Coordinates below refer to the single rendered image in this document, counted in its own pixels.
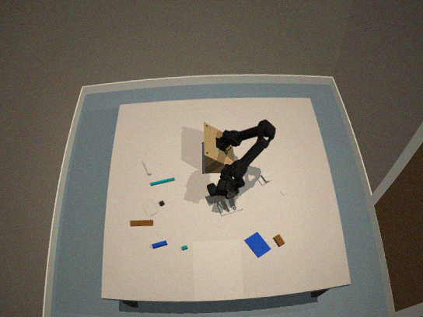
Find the brown flat bar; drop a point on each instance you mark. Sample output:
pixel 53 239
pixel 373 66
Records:
pixel 141 223

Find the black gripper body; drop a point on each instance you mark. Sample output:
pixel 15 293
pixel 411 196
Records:
pixel 211 187

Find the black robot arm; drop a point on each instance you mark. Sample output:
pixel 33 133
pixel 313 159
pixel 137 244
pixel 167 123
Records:
pixel 239 168

